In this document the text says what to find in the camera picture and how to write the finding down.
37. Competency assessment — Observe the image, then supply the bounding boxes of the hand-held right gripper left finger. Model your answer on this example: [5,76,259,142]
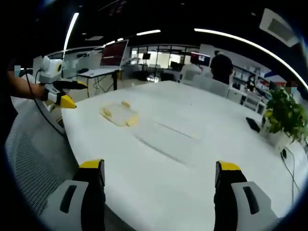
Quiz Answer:
[45,158,106,231]

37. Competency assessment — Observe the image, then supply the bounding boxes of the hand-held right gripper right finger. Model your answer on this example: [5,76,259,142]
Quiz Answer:
[213,160,282,231]

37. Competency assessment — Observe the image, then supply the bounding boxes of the white side desk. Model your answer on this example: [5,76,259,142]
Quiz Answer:
[77,67,124,97]

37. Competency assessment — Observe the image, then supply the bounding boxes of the long ceiling light strip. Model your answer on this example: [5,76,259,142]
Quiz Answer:
[63,12,80,51]

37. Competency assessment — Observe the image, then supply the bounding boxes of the large red screen monitor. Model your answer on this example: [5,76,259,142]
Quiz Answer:
[99,39,129,68]

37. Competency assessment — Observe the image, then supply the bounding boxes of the white mesh office chair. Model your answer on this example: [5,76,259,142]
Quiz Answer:
[4,102,81,217]

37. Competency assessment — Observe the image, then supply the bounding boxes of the black phone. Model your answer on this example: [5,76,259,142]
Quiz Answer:
[245,116,261,133]

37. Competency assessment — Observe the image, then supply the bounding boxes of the short ceiling light strip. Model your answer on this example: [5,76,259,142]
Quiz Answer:
[136,29,161,37]

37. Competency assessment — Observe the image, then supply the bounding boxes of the green potted plant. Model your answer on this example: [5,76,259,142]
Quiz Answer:
[261,87,308,153]

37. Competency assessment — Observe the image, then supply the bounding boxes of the white chair backrest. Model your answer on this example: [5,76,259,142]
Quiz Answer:
[191,74,231,98]

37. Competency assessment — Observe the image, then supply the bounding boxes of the curved ceiling light strip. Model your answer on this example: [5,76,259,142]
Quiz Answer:
[193,28,308,90]

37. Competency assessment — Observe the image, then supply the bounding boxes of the ceiling air vent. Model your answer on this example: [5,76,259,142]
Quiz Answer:
[259,8,300,48]

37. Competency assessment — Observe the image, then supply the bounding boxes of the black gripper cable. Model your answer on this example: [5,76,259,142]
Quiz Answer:
[26,68,67,137]

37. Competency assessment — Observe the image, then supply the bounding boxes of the thin black table cable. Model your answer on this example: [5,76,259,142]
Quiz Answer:
[280,146,301,195]

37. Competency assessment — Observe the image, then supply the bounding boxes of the small red wall screen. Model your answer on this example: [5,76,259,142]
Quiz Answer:
[191,51,211,67]

